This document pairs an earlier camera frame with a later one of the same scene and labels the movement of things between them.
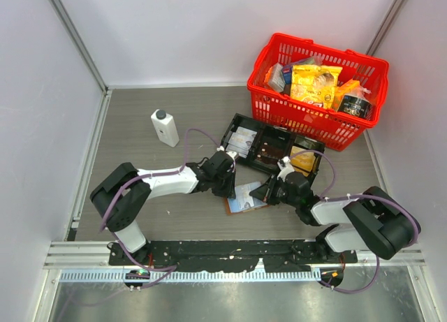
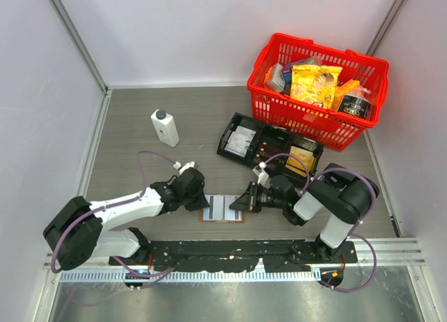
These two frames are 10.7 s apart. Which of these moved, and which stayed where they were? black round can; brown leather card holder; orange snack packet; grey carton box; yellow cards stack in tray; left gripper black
Moved: left gripper black; brown leather card holder
Stayed: grey carton box; black round can; orange snack packet; yellow cards stack in tray
